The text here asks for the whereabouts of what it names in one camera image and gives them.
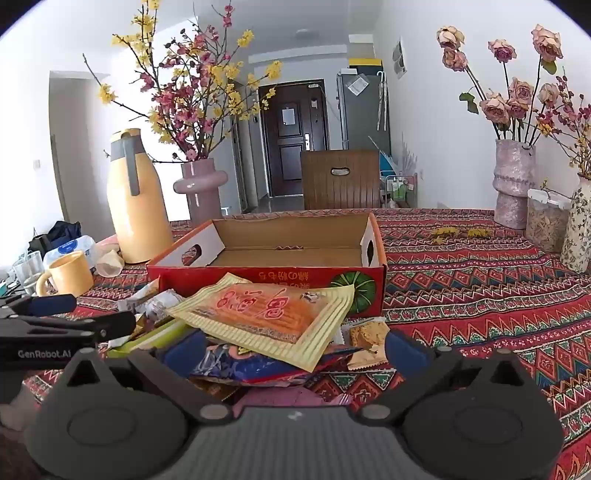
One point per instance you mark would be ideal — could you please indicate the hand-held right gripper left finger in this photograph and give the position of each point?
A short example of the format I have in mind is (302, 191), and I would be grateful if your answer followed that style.
(182, 353)

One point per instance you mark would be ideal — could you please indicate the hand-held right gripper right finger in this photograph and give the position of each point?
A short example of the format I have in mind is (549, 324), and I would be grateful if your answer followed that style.
(406, 350)

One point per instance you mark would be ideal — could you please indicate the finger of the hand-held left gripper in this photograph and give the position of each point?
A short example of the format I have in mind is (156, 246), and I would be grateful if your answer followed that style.
(92, 325)
(51, 305)

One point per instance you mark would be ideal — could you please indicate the green snack packet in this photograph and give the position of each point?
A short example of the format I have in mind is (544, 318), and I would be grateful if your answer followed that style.
(159, 334)

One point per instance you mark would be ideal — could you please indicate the cracker snack packet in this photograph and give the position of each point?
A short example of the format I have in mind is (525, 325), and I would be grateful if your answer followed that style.
(367, 337)

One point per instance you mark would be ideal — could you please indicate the white snack packet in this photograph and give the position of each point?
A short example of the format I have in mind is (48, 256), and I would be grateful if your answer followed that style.
(159, 302)

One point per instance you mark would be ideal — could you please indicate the orange blue snack packet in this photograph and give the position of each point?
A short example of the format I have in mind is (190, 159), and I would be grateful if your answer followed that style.
(240, 367)

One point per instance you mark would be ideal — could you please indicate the large yellow orange snack packet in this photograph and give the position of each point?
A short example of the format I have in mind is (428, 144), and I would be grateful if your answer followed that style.
(258, 314)

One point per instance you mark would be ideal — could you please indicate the pink snack packet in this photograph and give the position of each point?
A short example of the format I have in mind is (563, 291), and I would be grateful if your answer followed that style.
(295, 397)

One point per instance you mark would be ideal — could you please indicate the red cardboard box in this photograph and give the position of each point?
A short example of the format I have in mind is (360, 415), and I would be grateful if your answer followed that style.
(277, 242)

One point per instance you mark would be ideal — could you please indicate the person's left forearm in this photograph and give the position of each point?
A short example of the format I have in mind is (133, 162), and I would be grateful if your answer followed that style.
(16, 443)

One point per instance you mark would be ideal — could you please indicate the clear glass cup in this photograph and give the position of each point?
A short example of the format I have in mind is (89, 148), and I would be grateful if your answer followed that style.
(27, 272)

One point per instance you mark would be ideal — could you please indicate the plastic water bottle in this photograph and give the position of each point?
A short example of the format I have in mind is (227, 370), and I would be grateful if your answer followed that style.
(69, 247)

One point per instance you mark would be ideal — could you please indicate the black bag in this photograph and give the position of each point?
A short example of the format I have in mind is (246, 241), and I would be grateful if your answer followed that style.
(60, 230)

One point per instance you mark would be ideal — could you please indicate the red patterned tablecloth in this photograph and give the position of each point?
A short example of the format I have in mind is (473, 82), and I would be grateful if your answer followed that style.
(485, 300)

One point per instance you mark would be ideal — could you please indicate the yellow thermos jug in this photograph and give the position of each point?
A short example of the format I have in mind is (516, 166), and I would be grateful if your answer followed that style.
(138, 221)

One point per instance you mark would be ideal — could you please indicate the fallen yellow petals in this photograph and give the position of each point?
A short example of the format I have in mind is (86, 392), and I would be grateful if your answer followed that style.
(443, 233)

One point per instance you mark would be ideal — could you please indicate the metal storage rack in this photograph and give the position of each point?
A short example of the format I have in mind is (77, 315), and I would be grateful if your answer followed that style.
(401, 189)

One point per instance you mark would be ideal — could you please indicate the wooden chair back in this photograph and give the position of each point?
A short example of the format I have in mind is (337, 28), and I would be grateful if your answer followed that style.
(323, 184)

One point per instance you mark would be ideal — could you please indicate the woven basket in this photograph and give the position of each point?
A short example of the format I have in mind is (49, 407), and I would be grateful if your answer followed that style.
(547, 226)

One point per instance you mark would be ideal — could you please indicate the white dried grass bunch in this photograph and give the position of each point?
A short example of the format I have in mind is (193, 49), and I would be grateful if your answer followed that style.
(406, 159)

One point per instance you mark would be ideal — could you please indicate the pink textured vase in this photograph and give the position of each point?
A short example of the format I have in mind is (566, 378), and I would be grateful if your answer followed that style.
(512, 184)

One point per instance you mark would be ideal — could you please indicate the floral ceramic vase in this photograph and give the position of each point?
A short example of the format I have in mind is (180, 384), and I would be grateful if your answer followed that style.
(579, 230)

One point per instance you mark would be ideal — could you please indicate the dark brown door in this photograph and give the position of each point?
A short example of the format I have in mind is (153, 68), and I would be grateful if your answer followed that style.
(295, 161)

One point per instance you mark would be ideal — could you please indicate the grey refrigerator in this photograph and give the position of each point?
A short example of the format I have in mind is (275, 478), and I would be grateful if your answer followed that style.
(364, 115)

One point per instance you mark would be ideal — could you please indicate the yellow and pink flower branches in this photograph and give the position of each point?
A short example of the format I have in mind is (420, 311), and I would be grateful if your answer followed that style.
(184, 99)

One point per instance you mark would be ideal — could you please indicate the white umbrella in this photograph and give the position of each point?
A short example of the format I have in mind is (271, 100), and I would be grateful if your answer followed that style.
(382, 106)

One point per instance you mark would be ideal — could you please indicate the dried pink roses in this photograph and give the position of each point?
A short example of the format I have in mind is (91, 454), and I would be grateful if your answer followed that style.
(521, 92)

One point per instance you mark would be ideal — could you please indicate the small red yellow flower branches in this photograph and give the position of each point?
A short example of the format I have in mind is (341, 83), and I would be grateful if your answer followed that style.
(572, 121)

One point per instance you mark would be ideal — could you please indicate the yellow box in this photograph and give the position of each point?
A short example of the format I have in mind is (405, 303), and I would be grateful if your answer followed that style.
(364, 62)

